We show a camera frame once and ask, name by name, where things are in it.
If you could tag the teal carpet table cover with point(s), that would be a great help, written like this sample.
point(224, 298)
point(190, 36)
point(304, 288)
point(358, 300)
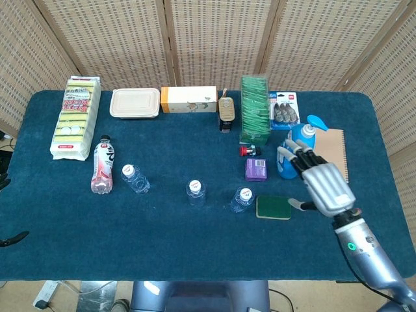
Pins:
point(178, 243)

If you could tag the grey metal table leg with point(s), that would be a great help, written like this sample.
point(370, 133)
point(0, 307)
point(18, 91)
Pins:
point(97, 297)

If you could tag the clear water bottle white cap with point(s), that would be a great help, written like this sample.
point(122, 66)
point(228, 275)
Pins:
point(138, 182)
point(242, 201)
point(195, 195)

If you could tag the beige lidded food container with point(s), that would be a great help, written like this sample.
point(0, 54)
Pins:
point(135, 102)

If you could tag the brown spiral notebook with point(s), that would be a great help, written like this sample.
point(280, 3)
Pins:
point(331, 146)

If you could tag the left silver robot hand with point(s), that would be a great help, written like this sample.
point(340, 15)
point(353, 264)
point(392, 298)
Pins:
point(14, 239)

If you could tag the yellow sponge multipack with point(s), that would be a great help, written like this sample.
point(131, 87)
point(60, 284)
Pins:
point(74, 130)

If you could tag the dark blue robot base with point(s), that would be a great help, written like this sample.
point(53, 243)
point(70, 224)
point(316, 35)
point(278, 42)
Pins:
point(195, 295)

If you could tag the pink drink bottle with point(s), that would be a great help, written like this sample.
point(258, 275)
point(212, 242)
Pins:
point(104, 165)

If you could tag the blue blister pack of clips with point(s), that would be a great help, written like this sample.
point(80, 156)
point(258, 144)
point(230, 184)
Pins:
point(284, 110)

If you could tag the woven rattan folding screen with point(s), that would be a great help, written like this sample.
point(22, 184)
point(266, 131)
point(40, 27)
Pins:
point(211, 39)

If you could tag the purple wrapped packet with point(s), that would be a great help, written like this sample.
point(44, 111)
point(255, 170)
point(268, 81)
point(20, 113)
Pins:
point(256, 170)

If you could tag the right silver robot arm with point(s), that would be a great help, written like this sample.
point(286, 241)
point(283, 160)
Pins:
point(367, 247)

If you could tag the blue detergent jug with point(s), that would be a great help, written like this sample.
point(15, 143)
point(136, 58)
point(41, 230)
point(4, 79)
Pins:
point(286, 169)

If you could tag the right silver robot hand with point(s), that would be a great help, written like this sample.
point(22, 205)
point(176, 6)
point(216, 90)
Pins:
point(328, 185)

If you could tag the clear box green packets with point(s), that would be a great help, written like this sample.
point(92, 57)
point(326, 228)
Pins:
point(255, 110)

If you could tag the gold can black label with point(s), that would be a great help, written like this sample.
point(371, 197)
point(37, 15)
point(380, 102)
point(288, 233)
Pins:
point(225, 109)

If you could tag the green yellow scouring sponge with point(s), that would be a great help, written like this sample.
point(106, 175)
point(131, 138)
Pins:
point(273, 207)

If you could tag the white power strip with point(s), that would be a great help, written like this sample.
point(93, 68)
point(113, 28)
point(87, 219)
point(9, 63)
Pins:
point(47, 292)

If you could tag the white orange tea box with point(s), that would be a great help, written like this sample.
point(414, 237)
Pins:
point(188, 97)

